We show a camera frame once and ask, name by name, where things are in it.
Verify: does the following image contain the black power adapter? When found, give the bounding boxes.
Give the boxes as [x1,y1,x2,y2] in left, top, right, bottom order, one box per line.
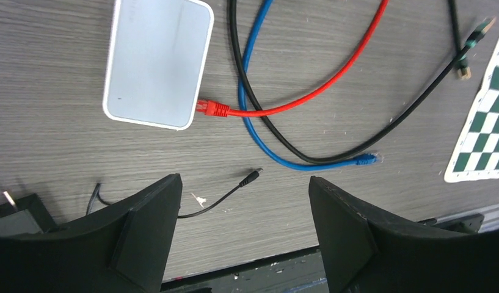
[0,168,263,237]

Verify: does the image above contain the green white chessboard mat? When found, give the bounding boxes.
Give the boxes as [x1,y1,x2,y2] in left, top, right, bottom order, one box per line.
[444,39,499,183]

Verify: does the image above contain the blue ethernet cable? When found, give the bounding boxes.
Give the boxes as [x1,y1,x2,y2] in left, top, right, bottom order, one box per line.
[237,0,378,172]

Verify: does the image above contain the white network switch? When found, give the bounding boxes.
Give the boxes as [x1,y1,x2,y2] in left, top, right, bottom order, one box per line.
[102,0,214,131]

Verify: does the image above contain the long black ethernet cable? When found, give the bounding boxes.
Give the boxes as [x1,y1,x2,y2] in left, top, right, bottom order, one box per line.
[228,0,497,165]

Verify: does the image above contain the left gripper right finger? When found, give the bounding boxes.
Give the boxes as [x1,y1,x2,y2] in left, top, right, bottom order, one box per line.
[308,176,499,292]

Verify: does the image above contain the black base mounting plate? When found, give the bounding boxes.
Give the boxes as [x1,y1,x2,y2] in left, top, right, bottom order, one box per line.
[160,213,487,293]

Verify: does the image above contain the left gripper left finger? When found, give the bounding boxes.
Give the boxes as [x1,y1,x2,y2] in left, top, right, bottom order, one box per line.
[0,173,183,292]

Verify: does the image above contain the red ethernet cable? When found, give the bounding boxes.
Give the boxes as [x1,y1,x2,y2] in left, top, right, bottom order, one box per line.
[195,0,390,119]

